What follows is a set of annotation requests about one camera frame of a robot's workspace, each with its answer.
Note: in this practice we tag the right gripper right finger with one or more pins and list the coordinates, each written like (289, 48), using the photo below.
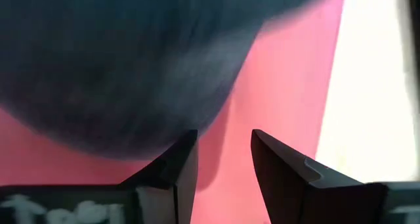
(288, 191)

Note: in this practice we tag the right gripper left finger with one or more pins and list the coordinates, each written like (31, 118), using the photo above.
(170, 171)

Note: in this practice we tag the pink plastic bin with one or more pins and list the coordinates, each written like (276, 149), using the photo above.
(279, 86)

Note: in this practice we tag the dark grey cap white label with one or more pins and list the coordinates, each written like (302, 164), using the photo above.
(115, 69)

